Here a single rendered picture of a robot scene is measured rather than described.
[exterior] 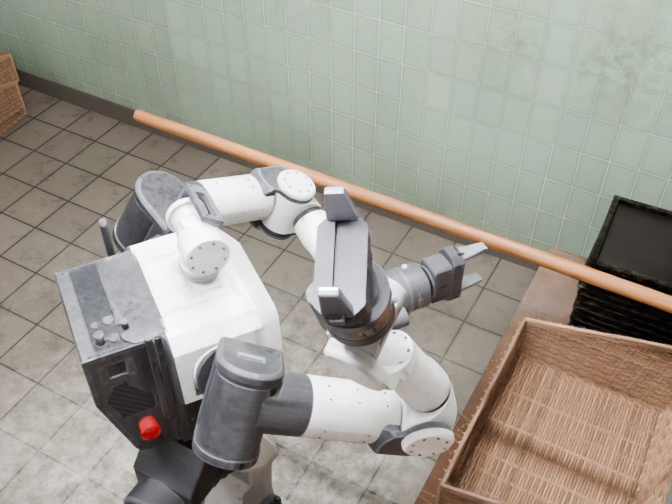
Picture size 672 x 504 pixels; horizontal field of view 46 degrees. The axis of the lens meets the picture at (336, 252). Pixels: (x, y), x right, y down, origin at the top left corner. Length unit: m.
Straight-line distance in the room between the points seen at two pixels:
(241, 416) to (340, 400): 0.15
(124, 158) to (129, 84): 0.35
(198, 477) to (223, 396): 0.36
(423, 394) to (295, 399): 0.18
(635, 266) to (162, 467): 1.22
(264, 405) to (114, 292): 0.31
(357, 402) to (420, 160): 2.11
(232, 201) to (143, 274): 0.28
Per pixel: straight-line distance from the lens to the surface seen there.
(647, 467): 2.08
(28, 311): 3.26
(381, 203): 1.66
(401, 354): 1.06
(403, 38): 2.94
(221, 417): 1.10
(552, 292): 2.40
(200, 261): 1.15
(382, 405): 1.17
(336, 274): 0.82
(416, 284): 1.45
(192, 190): 1.20
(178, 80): 3.71
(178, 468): 1.45
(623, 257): 2.09
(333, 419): 1.14
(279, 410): 1.10
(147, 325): 1.19
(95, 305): 1.24
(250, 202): 1.48
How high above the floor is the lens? 2.27
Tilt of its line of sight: 44 degrees down
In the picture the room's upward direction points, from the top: straight up
